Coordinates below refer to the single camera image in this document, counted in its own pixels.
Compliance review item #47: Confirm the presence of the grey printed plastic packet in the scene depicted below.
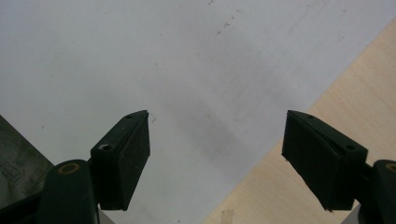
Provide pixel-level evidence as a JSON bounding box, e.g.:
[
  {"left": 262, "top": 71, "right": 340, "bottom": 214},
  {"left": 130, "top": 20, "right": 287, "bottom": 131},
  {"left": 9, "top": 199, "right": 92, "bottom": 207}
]
[{"left": 0, "top": 115, "right": 54, "bottom": 210}]

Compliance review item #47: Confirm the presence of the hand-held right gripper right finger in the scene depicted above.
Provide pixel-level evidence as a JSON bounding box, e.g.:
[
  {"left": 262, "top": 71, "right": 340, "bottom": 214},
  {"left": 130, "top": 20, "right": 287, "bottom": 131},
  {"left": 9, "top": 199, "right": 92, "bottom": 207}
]
[{"left": 281, "top": 109, "right": 369, "bottom": 213}]

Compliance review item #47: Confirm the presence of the white paper sheet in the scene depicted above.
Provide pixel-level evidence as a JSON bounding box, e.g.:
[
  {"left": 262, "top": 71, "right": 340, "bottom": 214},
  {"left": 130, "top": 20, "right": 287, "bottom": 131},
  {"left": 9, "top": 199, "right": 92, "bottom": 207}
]
[{"left": 0, "top": 0, "right": 396, "bottom": 224}]

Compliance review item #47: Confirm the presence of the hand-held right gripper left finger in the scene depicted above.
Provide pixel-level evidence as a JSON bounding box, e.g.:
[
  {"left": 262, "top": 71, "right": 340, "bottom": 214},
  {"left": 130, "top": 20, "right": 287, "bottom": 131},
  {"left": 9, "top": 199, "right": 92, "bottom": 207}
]
[{"left": 90, "top": 109, "right": 151, "bottom": 212}]

